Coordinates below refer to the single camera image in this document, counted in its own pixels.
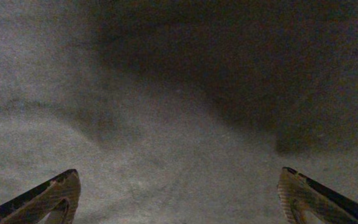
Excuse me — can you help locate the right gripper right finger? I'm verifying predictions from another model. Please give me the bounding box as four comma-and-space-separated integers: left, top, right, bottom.
277, 167, 358, 223

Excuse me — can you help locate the black t-shirt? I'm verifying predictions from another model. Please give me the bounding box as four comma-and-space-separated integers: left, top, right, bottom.
0, 1, 358, 223

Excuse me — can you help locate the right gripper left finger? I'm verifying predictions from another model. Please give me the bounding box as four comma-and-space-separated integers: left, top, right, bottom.
0, 169, 81, 224

